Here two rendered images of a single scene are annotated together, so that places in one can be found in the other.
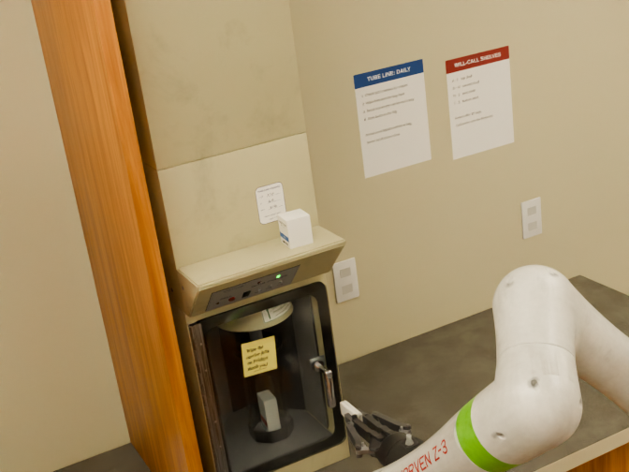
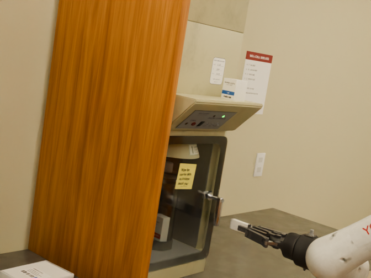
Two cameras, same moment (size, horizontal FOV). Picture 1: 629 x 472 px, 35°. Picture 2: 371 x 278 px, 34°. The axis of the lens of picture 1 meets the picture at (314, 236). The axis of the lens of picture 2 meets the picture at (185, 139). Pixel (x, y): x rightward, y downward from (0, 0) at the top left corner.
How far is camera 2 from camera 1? 1.12 m
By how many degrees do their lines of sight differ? 27
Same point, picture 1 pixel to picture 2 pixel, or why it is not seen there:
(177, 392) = (158, 177)
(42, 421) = not seen: outside the picture
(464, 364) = (240, 236)
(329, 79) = not seen: hidden behind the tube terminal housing
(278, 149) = (229, 37)
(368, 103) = not seen: hidden behind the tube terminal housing
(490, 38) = (266, 47)
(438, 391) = (234, 246)
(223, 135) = (210, 12)
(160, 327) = (164, 122)
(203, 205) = (188, 54)
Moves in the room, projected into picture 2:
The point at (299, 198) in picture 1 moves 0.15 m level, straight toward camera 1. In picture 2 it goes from (229, 74) to (255, 79)
